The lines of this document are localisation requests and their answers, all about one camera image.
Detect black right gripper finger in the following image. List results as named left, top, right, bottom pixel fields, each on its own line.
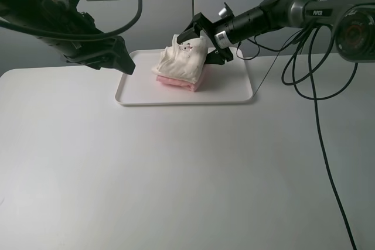
left=176, top=23, right=203, bottom=43
left=204, top=50, right=226, bottom=65

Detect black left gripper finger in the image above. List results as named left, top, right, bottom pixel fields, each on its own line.
left=100, top=36, right=135, bottom=74

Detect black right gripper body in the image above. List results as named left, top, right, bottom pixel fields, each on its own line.
left=192, top=13, right=233, bottom=61

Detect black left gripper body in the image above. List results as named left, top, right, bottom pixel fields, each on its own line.
left=37, top=12, right=124, bottom=71

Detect cream white towel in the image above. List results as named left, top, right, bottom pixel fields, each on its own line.
left=152, top=35, right=208, bottom=84

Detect pink towel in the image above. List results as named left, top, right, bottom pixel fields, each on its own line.
left=156, top=67, right=207, bottom=92

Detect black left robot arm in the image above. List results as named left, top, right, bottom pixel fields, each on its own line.
left=1, top=0, right=142, bottom=74

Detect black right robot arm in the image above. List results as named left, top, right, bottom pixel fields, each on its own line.
left=177, top=0, right=374, bottom=65

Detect white rectangular plastic tray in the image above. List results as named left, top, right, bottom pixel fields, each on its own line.
left=115, top=49, right=253, bottom=107

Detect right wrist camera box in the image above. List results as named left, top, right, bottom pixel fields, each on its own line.
left=219, top=2, right=234, bottom=20

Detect black left camera cable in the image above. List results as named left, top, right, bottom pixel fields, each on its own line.
left=0, top=0, right=144, bottom=42

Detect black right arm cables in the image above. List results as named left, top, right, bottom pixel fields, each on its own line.
left=236, top=0, right=364, bottom=250

